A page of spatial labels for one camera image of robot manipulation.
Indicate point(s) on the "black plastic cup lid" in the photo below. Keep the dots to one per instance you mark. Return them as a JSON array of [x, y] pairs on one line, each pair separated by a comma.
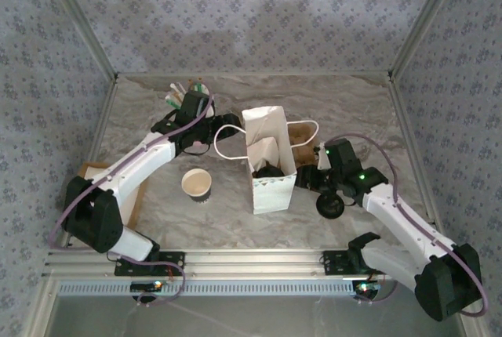
[[268, 171], [331, 205]]

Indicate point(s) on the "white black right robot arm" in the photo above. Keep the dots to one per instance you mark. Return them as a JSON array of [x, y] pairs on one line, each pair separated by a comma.
[[408, 223]]

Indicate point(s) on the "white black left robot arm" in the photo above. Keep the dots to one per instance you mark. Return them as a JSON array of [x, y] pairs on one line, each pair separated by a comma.
[[133, 164]]

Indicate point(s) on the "brown pulp cup carrier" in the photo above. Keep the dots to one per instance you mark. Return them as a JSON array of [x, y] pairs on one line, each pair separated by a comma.
[[302, 153]]

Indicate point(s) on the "paper-wrapped straw green print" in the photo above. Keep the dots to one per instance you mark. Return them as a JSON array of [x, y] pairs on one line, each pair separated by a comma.
[[172, 100], [199, 88]]

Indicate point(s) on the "white paper cup black print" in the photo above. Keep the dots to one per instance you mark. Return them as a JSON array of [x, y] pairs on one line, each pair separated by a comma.
[[196, 184]]

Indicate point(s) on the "small controller board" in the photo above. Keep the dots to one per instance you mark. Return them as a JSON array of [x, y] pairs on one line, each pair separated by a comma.
[[147, 286], [366, 287]]

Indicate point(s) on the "brown cardboard tray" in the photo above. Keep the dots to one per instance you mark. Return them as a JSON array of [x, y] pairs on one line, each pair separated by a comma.
[[88, 168]]

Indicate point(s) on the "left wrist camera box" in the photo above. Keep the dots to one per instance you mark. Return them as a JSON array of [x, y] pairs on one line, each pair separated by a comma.
[[212, 111]]

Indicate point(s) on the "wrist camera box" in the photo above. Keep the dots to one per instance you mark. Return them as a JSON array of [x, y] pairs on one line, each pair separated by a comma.
[[322, 161], [212, 111]]

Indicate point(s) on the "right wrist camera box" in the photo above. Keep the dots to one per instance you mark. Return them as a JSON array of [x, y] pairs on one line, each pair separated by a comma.
[[322, 161]]

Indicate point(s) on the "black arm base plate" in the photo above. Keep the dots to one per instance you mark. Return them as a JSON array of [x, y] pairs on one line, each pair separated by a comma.
[[172, 264], [333, 262]]

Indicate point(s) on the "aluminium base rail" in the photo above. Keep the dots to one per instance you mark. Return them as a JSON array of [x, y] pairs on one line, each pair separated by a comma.
[[255, 260]]

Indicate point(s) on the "aluminium frame post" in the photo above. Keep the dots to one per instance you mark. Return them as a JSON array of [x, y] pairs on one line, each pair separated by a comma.
[[87, 27], [423, 19]]

